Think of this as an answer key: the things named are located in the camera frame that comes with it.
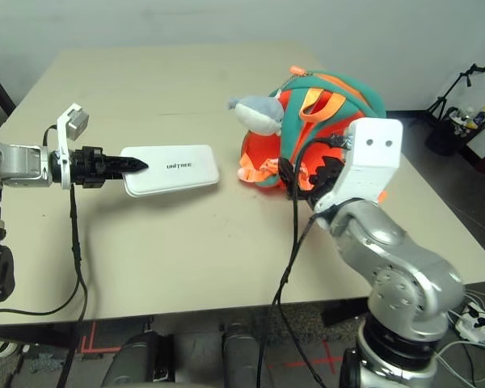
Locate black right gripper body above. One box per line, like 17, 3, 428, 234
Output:
305, 183, 333, 211

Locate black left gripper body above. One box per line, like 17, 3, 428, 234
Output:
66, 145, 106, 190

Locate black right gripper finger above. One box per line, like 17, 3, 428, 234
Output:
310, 155, 346, 188

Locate white Unitree box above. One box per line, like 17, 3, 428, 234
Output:
120, 144, 221, 198

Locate orange and teal backpack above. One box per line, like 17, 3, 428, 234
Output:
237, 65, 389, 203

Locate grey plush shark toy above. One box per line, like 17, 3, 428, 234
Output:
226, 95, 286, 137

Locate black table foot bar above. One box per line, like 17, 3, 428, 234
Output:
322, 301, 373, 327
0, 318, 154, 348

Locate dark grey robot right leg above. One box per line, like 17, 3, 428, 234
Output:
221, 323, 276, 388

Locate dark grey robot leg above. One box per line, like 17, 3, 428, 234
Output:
221, 323, 276, 388
100, 331, 175, 388

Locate dark grey robot left leg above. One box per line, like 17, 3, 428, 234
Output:
100, 331, 175, 388

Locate white power strip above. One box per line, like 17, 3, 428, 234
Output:
452, 302, 485, 343

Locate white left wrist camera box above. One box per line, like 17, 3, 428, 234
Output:
56, 103, 91, 191

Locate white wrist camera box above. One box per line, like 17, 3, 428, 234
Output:
56, 103, 91, 191
313, 118, 404, 213

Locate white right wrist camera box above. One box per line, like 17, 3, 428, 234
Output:
313, 118, 404, 213

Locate flat black left arm cable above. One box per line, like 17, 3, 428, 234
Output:
42, 124, 89, 388

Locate black camera tripod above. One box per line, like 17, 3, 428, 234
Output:
426, 63, 485, 122

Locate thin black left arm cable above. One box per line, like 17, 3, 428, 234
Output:
0, 278, 89, 319

